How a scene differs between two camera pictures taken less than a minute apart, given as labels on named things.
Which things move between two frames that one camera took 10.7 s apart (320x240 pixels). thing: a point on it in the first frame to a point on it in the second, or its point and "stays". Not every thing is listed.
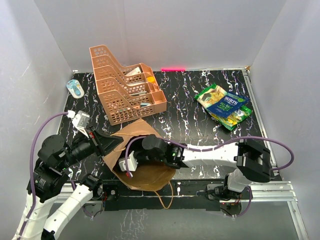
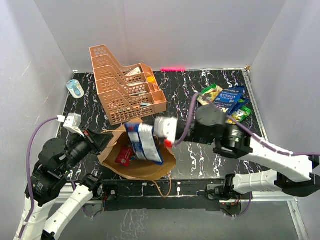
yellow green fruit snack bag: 231,122 stays
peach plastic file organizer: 124,90 stays
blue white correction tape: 75,88 stays
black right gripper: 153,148 to 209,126
